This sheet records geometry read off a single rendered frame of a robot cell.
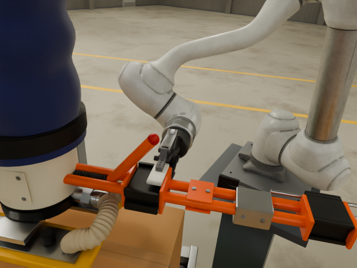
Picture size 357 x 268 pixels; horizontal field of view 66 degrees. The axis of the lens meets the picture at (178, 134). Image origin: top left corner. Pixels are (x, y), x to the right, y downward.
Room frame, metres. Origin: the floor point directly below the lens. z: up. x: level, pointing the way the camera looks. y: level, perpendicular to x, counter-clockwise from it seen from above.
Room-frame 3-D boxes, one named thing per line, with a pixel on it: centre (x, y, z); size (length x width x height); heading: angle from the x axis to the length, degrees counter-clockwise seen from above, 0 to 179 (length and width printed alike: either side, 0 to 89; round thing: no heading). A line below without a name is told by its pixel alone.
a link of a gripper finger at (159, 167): (0.48, 0.03, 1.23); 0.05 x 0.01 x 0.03; 171
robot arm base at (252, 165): (1.06, -0.39, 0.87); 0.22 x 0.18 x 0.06; 67
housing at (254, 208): (0.41, -0.16, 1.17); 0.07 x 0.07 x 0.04; 81
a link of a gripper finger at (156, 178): (0.45, 0.04, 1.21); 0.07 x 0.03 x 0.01; 171
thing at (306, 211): (0.39, -0.29, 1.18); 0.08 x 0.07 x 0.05; 81
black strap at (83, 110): (0.49, 0.30, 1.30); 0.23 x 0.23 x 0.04
